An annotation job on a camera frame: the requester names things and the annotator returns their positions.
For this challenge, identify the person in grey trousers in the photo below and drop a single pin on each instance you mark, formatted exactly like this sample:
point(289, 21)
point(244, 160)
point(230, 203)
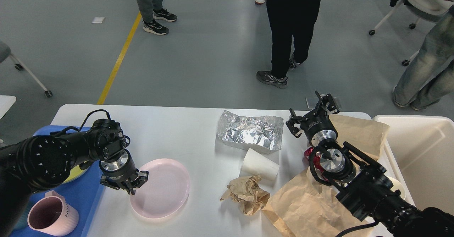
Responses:
point(150, 11)

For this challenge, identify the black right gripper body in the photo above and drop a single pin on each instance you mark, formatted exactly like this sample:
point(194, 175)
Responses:
point(318, 128)

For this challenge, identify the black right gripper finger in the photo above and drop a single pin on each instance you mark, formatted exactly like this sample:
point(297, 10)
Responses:
point(324, 107)
point(294, 124)

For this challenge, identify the white plastic bin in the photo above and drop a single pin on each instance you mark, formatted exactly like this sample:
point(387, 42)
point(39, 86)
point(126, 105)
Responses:
point(421, 149)

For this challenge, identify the white rolling chair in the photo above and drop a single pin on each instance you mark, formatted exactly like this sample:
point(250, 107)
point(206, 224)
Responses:
point(429, 10)

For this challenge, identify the yellow plate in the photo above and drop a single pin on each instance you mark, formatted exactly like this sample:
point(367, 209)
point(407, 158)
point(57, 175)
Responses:
point(75, 174)

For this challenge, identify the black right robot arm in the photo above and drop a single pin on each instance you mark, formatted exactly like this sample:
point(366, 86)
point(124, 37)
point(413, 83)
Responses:
point(363, 188)

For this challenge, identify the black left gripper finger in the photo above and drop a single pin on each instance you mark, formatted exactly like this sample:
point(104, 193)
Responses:
point(112, 182)
point(135, 181)

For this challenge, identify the pink mug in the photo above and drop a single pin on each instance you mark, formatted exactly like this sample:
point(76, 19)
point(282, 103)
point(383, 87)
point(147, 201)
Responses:
point(53, 215)

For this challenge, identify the white paper on floor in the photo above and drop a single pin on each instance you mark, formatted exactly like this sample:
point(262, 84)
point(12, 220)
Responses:
point(98, 20)

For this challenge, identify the person in faded jeans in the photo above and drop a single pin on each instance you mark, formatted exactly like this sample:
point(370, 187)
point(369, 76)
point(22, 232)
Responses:
point(414, 88)

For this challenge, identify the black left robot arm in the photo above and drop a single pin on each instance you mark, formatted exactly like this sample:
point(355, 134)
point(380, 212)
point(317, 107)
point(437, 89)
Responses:
point(43, 162)

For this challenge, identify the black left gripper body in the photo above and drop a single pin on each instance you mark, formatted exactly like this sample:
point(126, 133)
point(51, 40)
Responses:
point(122, 167)

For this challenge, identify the large brown paper sheet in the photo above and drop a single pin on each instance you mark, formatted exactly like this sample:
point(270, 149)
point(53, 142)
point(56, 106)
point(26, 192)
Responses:
point(305, 208)

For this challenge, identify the crumpled brown paper ball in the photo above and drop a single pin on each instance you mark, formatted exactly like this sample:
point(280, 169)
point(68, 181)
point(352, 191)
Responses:
point(247, 193)

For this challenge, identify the person in black trousers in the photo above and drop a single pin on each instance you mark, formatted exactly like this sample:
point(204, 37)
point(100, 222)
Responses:
point(292, 26)

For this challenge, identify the teal mug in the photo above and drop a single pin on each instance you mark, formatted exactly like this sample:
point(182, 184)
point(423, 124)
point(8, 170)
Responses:
point(22, 222)

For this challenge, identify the white paper cup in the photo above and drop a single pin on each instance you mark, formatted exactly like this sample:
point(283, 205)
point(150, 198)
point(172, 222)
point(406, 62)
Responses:
point(257, 164)

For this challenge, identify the pink plate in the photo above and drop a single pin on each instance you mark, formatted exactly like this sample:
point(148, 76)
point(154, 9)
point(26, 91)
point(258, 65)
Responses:
point(165, 191)

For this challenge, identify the white side table corner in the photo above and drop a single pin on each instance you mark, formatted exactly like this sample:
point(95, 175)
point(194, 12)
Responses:
point(6, 102)

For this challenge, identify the crumpled aluminium foil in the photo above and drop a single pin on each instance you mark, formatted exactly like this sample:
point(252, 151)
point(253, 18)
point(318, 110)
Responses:
point(262, 134)

